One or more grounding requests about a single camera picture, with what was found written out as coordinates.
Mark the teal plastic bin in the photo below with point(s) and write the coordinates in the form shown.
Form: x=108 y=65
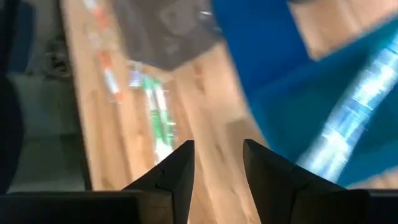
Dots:
x=295 y=109

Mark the green toothbrush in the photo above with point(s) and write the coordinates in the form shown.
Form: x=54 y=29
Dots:
x=166 y=121
x=154 y=124

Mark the purple wrapped toothbrush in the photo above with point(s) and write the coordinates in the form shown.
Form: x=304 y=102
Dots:
x=136 y=76

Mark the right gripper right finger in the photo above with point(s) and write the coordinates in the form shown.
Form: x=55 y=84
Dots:
x=270 y=180

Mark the orange toothbrush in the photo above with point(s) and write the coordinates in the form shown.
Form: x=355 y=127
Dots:
x=96 y=14
x=110 y=81

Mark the transparent grey plastic bin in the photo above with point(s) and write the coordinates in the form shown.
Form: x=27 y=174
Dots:
x=168 y=34

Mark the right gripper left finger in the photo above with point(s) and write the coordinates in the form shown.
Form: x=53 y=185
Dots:
x=180 y=174

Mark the blue toothbrush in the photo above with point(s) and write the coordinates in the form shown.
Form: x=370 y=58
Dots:
x=351 y=115

